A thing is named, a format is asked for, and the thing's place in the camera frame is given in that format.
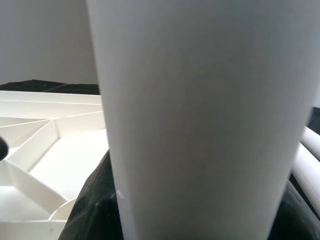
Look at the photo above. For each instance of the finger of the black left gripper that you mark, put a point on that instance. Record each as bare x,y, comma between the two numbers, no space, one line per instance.
2,150

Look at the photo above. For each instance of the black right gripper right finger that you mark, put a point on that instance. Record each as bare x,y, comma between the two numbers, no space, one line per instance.
297,220

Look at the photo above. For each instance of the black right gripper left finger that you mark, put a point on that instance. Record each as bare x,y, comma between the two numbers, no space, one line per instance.
95,207

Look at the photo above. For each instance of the white plastic children table top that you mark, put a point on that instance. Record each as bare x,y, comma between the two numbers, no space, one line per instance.
62,162

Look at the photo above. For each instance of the black cloth table cover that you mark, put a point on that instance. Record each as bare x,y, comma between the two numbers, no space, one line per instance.
50,85

